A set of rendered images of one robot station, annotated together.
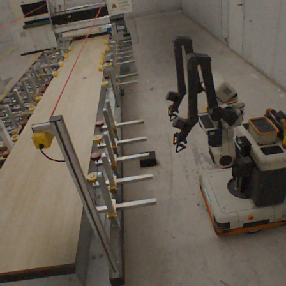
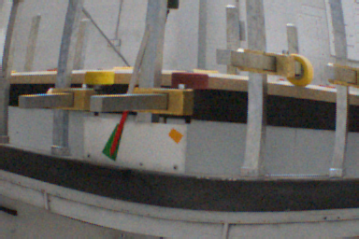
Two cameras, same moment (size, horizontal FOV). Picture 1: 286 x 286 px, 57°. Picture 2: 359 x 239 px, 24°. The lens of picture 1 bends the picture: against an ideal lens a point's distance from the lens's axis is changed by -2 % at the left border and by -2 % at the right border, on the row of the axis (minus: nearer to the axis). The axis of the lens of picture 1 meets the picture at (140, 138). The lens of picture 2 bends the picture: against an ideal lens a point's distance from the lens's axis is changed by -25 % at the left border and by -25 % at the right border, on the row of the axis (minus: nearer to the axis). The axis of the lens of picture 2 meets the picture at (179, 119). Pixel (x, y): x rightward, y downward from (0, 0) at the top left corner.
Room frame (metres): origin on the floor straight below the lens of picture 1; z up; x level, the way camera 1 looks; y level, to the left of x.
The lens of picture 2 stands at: (4.39, -1.95, 0.93)
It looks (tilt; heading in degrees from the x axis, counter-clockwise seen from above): 3 degrees down; 113
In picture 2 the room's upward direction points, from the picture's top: 3 degrees clockwise
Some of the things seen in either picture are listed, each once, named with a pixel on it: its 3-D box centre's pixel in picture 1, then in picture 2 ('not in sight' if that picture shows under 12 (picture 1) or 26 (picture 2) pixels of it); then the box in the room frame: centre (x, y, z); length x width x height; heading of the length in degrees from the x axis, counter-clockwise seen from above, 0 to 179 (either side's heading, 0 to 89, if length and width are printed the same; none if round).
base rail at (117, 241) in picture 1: (118, 92); (122, 177); (3.34, 0.18, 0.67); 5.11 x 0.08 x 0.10; 178
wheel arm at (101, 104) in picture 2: (122, 76); (146, 103); (3.44, 0.09, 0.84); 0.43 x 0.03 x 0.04; 88
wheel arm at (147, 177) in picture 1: (122, 181); not in sight; (1.44, 0.19, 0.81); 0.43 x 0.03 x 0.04; 88
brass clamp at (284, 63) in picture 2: not in sight; (266, 63); (3.67, 0.17, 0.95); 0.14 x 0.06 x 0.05; 178
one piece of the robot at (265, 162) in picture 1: (256, 159); not in sight; (1.64, -0.92, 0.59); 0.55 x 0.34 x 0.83; 178
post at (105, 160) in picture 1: (111, 180); not in sight; (1.40, 0.26, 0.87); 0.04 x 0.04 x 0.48; 88
